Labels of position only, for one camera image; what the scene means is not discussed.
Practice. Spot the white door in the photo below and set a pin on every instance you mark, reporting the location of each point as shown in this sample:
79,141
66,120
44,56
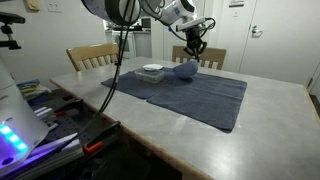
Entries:
283,40

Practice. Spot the blue plastic bowl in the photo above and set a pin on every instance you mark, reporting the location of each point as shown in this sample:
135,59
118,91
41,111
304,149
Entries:
186,70

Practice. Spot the aluminium base plates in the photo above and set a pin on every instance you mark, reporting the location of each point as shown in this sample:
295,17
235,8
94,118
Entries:
56,151

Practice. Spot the white cloth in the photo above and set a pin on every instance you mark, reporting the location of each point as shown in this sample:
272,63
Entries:
38,93

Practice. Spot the light wooden slatted chair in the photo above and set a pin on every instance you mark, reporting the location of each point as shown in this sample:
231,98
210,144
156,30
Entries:
213,55
83,55

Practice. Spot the white light switch plate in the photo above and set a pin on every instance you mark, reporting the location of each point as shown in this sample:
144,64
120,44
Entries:
235,14

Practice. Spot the dark blue cloth mat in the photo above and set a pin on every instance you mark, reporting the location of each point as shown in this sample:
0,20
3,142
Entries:
126,85
200,100

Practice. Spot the white outlet plate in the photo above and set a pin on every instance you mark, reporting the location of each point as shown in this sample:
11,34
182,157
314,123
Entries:
54,6

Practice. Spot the clear plastic container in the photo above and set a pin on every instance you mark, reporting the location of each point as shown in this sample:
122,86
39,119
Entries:
150,78

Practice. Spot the folded blue cloth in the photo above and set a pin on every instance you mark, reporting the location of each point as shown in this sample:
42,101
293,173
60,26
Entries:
28,83

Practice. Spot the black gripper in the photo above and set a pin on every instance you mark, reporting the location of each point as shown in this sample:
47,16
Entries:
195,38

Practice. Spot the silver metal bars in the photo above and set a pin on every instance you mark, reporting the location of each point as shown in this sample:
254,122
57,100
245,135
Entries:
45,113

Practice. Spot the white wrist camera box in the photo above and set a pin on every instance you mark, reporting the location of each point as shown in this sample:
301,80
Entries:
191,24

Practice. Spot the white round plate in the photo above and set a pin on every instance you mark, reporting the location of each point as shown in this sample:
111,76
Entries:
152,67

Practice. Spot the black perforated board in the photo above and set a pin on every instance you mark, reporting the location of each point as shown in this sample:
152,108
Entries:
76,126

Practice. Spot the black camera on mount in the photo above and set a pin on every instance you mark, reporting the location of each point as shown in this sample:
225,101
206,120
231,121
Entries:
10,18

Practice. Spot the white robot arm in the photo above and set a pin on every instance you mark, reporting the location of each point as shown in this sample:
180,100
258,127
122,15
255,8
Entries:
176,10

